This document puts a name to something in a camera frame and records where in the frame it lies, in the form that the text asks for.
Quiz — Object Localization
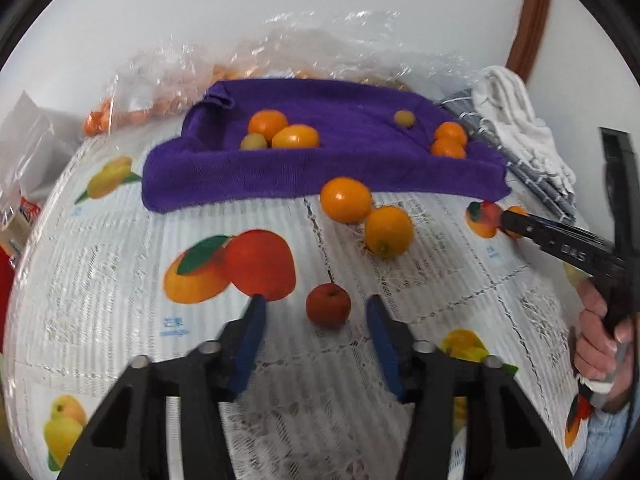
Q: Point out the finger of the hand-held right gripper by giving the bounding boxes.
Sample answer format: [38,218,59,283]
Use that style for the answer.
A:
[500,209,626,281]

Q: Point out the small red apple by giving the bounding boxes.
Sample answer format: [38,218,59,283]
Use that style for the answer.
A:
[306,270,352,329]

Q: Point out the grey checked cloth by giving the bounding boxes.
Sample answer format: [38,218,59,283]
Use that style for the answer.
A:
[437,87,576,221]

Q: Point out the purple towel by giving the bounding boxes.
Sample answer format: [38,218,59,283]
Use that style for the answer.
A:
[141,78,512,213]

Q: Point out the crumpled clear plastic bag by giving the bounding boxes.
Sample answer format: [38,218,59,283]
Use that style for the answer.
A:
[395,45,483,91]

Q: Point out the white plastic bag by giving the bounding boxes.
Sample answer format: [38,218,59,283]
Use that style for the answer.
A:
[0,91,76,201]

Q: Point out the mango print tablecloth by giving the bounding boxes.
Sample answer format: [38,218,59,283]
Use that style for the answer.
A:
[0,110,601,480]

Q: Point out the brown wooden door frame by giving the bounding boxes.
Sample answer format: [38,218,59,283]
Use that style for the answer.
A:
[506,0,553,81]

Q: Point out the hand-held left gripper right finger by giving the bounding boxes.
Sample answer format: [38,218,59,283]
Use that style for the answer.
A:
[365,294,573,480]

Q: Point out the large clear plastic bag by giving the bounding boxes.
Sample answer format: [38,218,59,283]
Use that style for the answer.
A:
[220,10,416,86]

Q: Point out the person's blue jeans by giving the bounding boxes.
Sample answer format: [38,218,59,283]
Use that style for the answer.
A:
[582,400,633,480]

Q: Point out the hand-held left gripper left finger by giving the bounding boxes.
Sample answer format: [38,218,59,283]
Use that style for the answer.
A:
[57,294,268,480]

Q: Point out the heap of bagged oranges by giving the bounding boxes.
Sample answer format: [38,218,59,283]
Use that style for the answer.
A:
[82,62,281,136]

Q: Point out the white striped towel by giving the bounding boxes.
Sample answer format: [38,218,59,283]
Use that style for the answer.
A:
[472,65,576,196]

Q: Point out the red label packet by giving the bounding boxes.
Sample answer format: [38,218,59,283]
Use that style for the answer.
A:
[0,195,43,261]

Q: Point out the person's right hand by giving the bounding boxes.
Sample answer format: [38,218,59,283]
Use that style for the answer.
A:
[572,280,640,413]

